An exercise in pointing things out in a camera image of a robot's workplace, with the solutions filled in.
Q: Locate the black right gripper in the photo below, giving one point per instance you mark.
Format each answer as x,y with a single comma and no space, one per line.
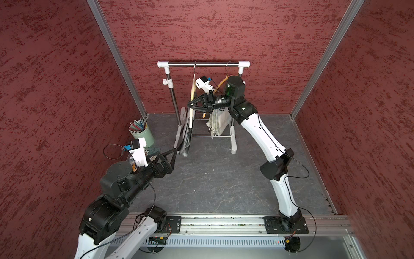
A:
211,101

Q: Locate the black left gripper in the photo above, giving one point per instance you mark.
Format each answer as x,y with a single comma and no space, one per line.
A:
160,171

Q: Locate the black grey white checked scarf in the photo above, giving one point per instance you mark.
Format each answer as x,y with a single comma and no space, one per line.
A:
187,133

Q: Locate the pale wooden hanger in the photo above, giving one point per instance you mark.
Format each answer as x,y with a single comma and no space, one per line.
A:
193,90

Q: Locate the blue cream plaid fringed scarf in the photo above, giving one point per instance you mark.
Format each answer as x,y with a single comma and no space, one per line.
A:
218,121

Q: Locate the orange wooden hanger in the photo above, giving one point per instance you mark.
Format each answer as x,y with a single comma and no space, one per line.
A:
221,88

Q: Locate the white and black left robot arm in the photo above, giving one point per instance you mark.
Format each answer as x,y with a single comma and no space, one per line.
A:
121,185

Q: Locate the colourful illustrated booklet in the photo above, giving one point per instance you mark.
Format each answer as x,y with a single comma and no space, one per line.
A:
152,151

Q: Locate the green cup with pencils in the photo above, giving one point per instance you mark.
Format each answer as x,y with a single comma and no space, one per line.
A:
140,129

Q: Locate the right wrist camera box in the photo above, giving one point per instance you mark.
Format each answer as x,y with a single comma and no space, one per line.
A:
203,83

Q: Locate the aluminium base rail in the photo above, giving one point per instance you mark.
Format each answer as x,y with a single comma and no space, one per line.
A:
261,225

